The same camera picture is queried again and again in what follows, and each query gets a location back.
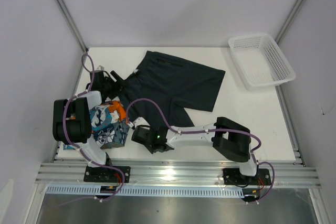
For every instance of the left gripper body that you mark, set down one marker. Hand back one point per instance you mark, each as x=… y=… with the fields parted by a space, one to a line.
x=112 y=87

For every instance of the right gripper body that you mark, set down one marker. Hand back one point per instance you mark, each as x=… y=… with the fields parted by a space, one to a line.
x=150 y=148

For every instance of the colourful patterned shorts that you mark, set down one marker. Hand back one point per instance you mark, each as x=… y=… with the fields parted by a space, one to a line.
x=109 y=124

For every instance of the dark green shorts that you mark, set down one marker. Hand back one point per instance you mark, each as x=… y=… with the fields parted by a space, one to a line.
x=168 y=85

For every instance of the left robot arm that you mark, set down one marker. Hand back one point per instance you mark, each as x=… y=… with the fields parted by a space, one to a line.
x=72 y=124

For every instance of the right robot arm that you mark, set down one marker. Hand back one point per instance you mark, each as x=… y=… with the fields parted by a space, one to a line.
x=230 y=139

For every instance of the white plastic basket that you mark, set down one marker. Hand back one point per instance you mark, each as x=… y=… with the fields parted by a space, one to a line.
x=259 y=61

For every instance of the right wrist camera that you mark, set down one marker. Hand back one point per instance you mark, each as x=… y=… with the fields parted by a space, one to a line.
x=138 y=122

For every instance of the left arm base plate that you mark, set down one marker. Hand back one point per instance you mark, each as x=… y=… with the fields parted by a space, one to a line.
x=105 y=175

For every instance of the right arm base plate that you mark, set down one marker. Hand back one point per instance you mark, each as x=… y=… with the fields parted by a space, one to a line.
x=232 y=176

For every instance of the slotted cable duct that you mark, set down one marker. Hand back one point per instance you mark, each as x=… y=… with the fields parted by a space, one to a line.
x=154 y=191

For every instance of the aluminium rail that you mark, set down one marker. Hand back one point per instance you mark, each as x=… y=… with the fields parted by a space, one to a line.
x=180 y=174

